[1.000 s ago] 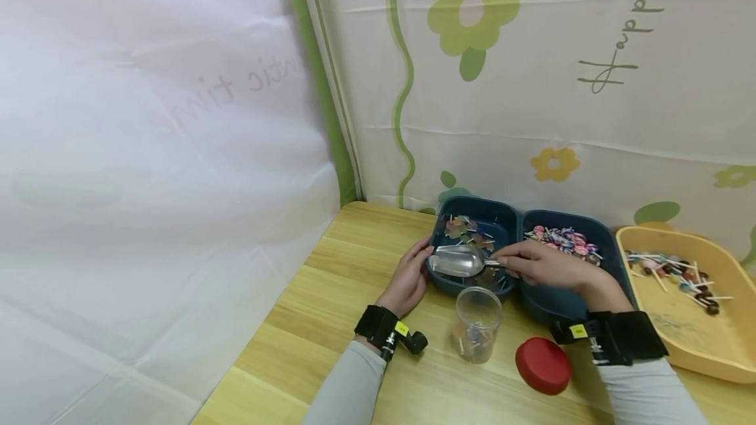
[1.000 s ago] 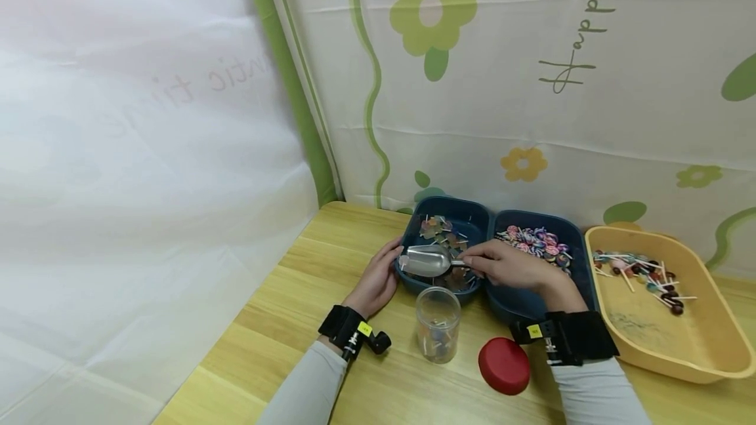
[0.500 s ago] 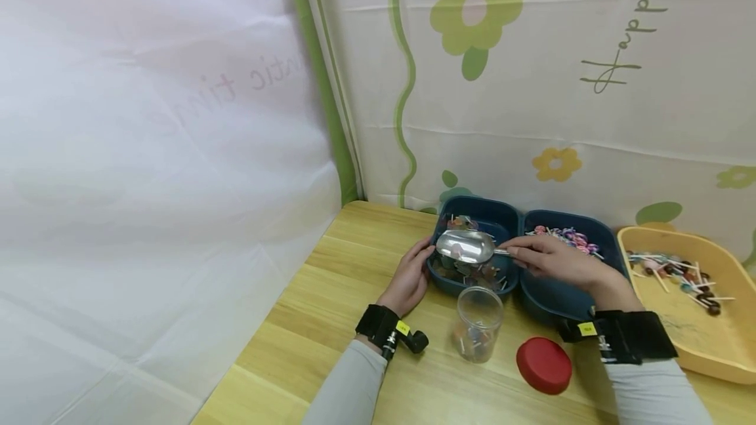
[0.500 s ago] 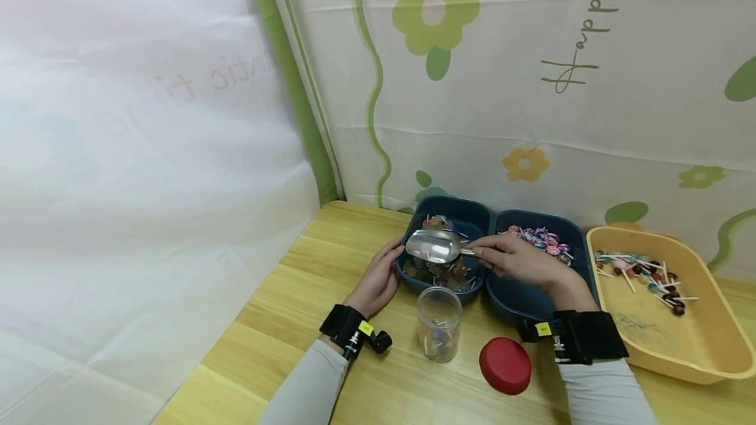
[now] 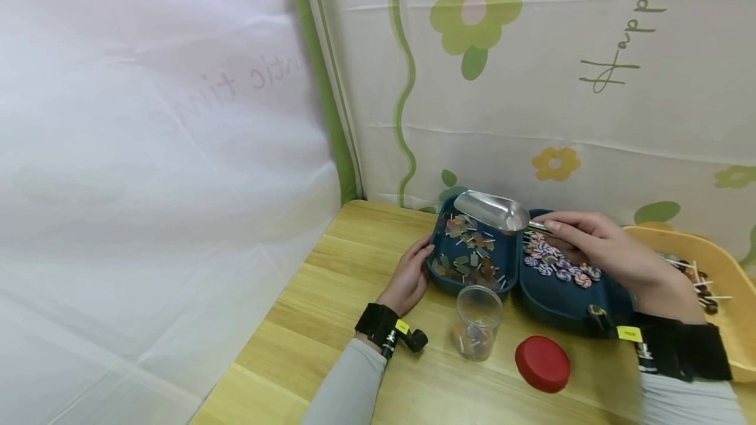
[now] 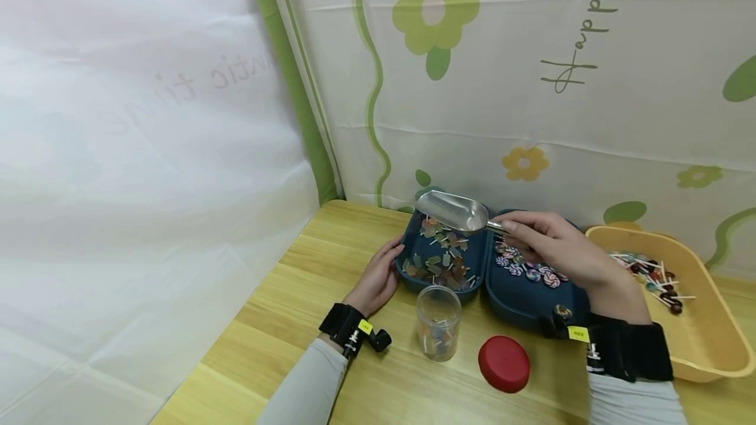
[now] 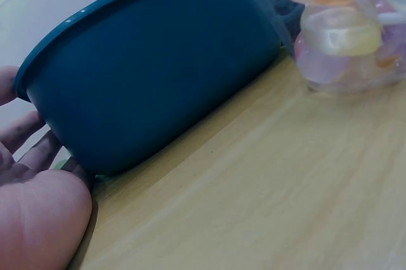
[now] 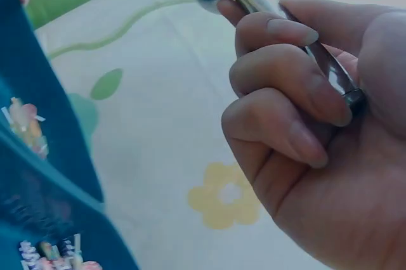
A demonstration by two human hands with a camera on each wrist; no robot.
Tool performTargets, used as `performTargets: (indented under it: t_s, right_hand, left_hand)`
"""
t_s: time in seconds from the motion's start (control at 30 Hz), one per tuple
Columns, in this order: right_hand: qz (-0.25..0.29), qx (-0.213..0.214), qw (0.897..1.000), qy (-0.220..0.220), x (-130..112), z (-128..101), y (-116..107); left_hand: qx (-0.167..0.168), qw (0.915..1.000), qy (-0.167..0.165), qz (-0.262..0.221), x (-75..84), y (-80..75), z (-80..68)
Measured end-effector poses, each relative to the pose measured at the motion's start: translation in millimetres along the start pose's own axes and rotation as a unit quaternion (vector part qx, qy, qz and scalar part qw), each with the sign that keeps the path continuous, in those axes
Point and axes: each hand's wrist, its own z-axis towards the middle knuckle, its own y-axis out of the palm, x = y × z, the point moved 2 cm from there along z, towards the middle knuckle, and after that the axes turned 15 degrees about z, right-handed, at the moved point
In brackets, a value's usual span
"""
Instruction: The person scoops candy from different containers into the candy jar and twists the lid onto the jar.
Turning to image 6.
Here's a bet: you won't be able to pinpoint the person's left hand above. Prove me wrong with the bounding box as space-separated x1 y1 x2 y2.
343 236 407 319

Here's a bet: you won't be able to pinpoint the person's right hand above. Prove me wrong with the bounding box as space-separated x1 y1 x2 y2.
492 211 652 325

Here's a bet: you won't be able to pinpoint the dark blue tray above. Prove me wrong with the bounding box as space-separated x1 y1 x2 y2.
484 209 593 335
394 205 492 305

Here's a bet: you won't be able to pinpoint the metal scoop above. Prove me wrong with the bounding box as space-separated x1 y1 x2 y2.
414 190 507 236

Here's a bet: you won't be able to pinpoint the person's left forearm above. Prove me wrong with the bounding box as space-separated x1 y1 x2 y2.
257 336 350 425

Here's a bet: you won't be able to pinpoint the person's right forearm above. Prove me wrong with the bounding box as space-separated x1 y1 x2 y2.
587 369 690 425

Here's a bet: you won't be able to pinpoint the pile of swirl lollipops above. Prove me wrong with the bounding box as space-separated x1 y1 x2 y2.
493 236 571 290

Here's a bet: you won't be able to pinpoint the pile of flat candy lollipops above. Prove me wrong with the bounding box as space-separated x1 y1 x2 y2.
402 215 477 292

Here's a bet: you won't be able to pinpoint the clear plastic jar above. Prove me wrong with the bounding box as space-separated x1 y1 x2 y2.
415 285 463 363

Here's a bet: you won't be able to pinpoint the black wrist band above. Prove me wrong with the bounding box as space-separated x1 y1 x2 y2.
539 312 675 384
318 302 393 359

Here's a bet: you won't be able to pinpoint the candies inside jar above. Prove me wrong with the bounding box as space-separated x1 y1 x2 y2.
421 319 459 355

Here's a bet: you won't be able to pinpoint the pile of round ball lollipops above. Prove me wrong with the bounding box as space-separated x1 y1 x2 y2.
610 251 698 316

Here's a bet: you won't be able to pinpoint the red round lid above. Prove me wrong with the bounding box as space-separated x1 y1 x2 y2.
477 335 532 394

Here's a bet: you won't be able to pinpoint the yellow plastic tub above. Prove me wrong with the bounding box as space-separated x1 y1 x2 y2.
584 224 756 384

